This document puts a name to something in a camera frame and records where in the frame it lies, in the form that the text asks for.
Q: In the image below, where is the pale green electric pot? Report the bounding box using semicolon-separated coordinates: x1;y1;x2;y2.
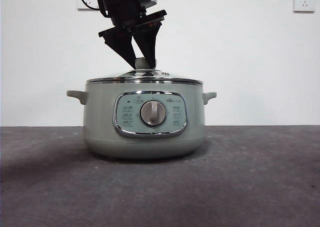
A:
66;80;218;160

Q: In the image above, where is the glass lid with green knob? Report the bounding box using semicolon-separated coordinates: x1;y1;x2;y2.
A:
86;57;204;85

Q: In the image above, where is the grey pot dial knob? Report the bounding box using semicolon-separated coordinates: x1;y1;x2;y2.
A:
139;100;168;127

